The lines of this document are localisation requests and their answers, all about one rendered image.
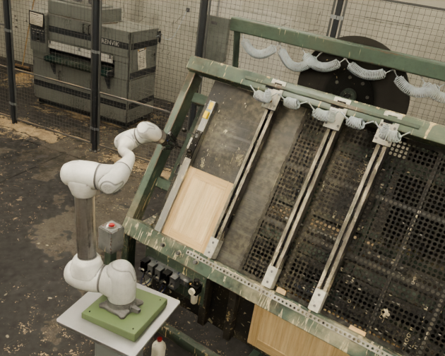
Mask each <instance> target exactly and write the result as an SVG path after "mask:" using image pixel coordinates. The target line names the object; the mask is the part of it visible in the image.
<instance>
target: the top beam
mask: <svg viewBox="0 0 445 356"><path fill-rule="evenodd" d="M186 68H187V69H188V70H189V71H193V72H195V73H197V74H198V75H200V76H204V77H206V78H210V79H213V80H216V81H220V82H223V83H227V84H230V85H234V86H237V87H239V88H243V89H246V90H250V91H253V90H252V88H251V86H252V87H253V89H254V90H255V91H257V90H261V91H262V92H265V90H267V88H266V85H263V84H260V83H256V82H253V81H248V80H246V79H245V78H244V77H245V76H250V77H253V78H257V79H260V80H263V81H268V82H270V83H271V81H272V80H273V79H276V80H279V79H277V78H272V77H269V76H265V75H261V74H259V73H254V72H251V71H247V70H244V69H239V68H237V67H233V66H229V65H226V64H221V63H219V62H216V61H211V60H208V59H204V58H201V57H197V56H194V55H191V56H190V58H189V61H188V63H187V65H186ZM279 81H282V80H279ZM283 82H286V83H287V84H286V87H288V88H292V89H295V90H299V91H302V92H305V93H309V94H312V95H317V96H319V97H324V98H327V99H329V100H334V98H335V96H336V97H340V96H337V95H332V94H330V93H325V92H322V91H319V90H315V89H312V88H308V87H304V86H301V85H297V84H294V83H290V82H287V81H283ZM250 85H251V86H250ZM282 96H283V97H284V98H286V97H292V98H294V99H298V100H299V101H300V103H301V102H306V101H307V102H306V103H304V104H301V105H300V106H303V107H306V108H309V109H312V108H311V106H310V105H309V103H308V102H310V104H311V105H312V107H313V108H314V109H316V108H320V109H322V110H330V108H331V104H328V103H325V102H322V101H318V100H314V99H311V98H308V97H305V96H301V95H297V94H294V93H290V92H287V91H283V94H282ZM341 98H343V99H346V100H350V99H347V98H344V97H341ZM350 105H352V106H354V107H359V108H362V109H366V110H369V111H372V112H376V113H379V114H384V112H385V111H389V112H393V111H390V110H387V109H383V108H380V107H375V106H372V105H368V104H365V103H362V102H358V101H354V100H351V103H350ZM393 113H396V114H401V113H397V112H393ZM401 115H403V118H402V120H403V121H408V122H411V123H414V124H418V125H420V129H419V130H418V129H414V128H411V127H408V126H404V125H401V124H400V125H399V127H398V130H397V131H398V132H399V133H400V134H401V135H403V134H406V133H407V132H410V133H409V134H407V135H404V136H403V137H405V138H409V139H412V140H414V141H419V142H421V143H426V144H428V145H431V146H435V147H438V148H442V149H444V150H445V126H443V125H441V124H436V123H433V122H430V121H425V120H423V119H418V118H415V117H411V116H408V115H405V114H401ZM345 116H346V117H348V118H349V117H350V116H354V117H356V118H360V119H363V121H364V122H365V123H367V122H370V121H374V122H372V123H369V124H365V126H370V127H372V128H375V129H378V126H377V125H376V124H375V122H377V124H378V125H380V122H381V119H380V118H377V117H373V116H369V115H367V114H363V113H360V112H356V111H352V110H350V109H348V111H347V113H346V115H345Z"/></svg>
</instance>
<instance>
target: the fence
mask: <svg viewBox="0 0 445 356"><path fill-rule="evenodd" d="M210 102H213V103H214V105H213V107H212V109H208V107H209V104H210ZM210 102H209V103H208V106H207V108H206V111H208V112H210V114H209V116H208V119H204V118H202V120H201V123H200V124H199V126H198V129H197V130H199V131H202V132H203V133H202V135H201V138H200V140H199V142H198V145H197V147H196V149H195V151H194V154H193V156H192V158H191V159H189V158H186V157H185V159H184V161H183V164H182V166H181V169H180V171H179V174H178V175H177V178H176V180H175V182H174V185H173V187H172V190H171V192H170V194H169V196H168V198H167V201H166V203H165V206H164V208H163V210H162V212H161V214H160V217H159V219H158V222H157V224H156V226H155V229H154V230H157V231H158V232H162V230H163V228H164V226H165V223H166V221H167V219H168V217H169V214H170V212H171V210H172V207H173V205H174V202H175V200H176V198H177V195H178V193H179V190H180V189H181V187H182V184H183V182H184V179H185V177H186V174H187V172H188V171H189V168H190V166H192V164H193V162H194V159H195V157H196V154H197V152H198V150H199V148H200V146H201V143H202V141H203V138H204V136H205V134H206V132H207V130H208V127H209V125H210V122H211V120H212V118H213V115H214V113H215V111H216V108H217V106H218V103H216V102H214V101H211V100H210Z"/></svg>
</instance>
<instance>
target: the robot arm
mask: <svg viewBox="0 0 445 356"><path fill-rule="evenodd" d="M170 136H171V138H172V139H173V140H171V139H170ZM150 142H154V143H158V144H161V145H162V148H161V149H162V150H173V149H174V148H176V149H177V148H179V149H181V146H178V145H179V144H178V143H177V139H176V138H175V137H174V135H173V133H172V132H171V131H168V133H165V132H164V131H163V130H161V129H159V127H158V126H156V125H155V124H153V123H151V122H148V121H142V122H140V123H139V124H138V126H137V128H135V129H129V130H127V131H124V132H122V133H120V134H119V135H118V136H116V138H115V139H114V145H115V147H116V148H117V149H118V153H119V154H120V155H121V156H122V159H120V160H119V161H117V162H115V163H114V164H113V165H108V164H101V163H98V162H92V161H87V160H73V161H70V162H68V163H65V164H64V165H63V166H62V168H61V171H60V177H61V180H62V182H63V183H64V184H65V185H68V187H69V189H70V191H71V193H72V194H73V196H74V204H75V219H76V243H77V254H76V255H75V256H74V257H73V260H71V261H69V262H68V263H67V265H66V267H65V269H64V279H65V281H66V282H67V283H68V284H69V285H71V286H72V287H74V288H77V289H79V290H85V291H88V292H99V293H101V294H103V295H105V296H106V297H107V299H106V300H105V301H104V302H101V303H99V308H101V309H105V310H107V311H109V312H111V313H112V314H114V315H116V316H118V317H119V318H120V319H125V318H126V316H127V315H128V314H130V313H131V312H133V313H137V314H139V313H140V312H141V309H140V308H139V306H141V305H143V300H141V299H137V298H136V272H135V270H134V267H133V266H132V264H131V263H130V262H128V261H127V260H123V259H119V260H115V261H113V262H111V263H110V264H109V265H105V264H103V261H102V259H101V256H100V255H99V254H98V253H97V252H96V228H95V194H96V193H97V190H100V191H102V192H103V193H105V194H113V193H115V192H117V191H118V190H120V189H121V188H122V187H123V186H124V185H125V183H126V182H127V181H128V179H129V176H130V174H131V171H132V168H133V165H134V163H135V155H134V153H133V152H132V150H133V149H134V148H137V147H138V146H139V145H140V144H143V143H150ZM170 142H172V143H173V144H170ZM167 145H169V146H171V147H165V146H167Z"/></svg>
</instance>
